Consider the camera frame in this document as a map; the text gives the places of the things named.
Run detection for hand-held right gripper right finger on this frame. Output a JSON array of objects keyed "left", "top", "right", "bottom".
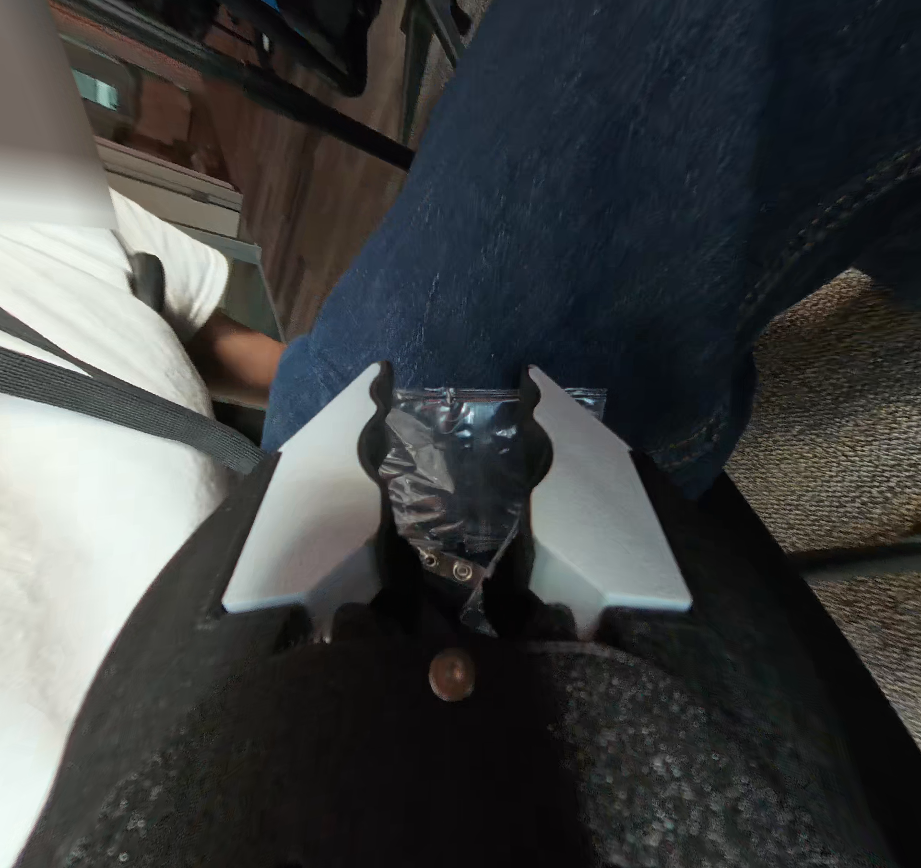
[{"left": 518, "top": 364, "right": 693, "bottom": 642}]

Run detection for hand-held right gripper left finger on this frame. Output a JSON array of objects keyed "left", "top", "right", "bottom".
[{"left": 222, "top": 361, "right": 395, "bottom": 645}]

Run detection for clear plastic bag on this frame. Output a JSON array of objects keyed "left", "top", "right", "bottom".
[{"left": 381, "top": 386, "right": 607, "bottom": 635}]

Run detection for person's white t-shirt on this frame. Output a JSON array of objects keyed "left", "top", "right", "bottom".
[{"left": 0, "top": 188, "right": 278, "bottom": 862}]

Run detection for black chair armrest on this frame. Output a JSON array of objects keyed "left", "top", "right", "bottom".
[{"left": 130, "top": 253, "right": 168, "bottom": 311}]

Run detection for grey cabinet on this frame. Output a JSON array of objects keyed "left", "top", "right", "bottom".
[{"left": 97, "top": 138, "right": 246, "bottom": 236}]

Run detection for black metal bar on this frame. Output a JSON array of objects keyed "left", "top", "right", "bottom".
[{"left": 43, "top": 0, "right": 417, "bottom": 167}]

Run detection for black lanyard strap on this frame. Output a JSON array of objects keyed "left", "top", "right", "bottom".
[{"left": 0, "top": 307, "right": 269, "bottom": 475}]

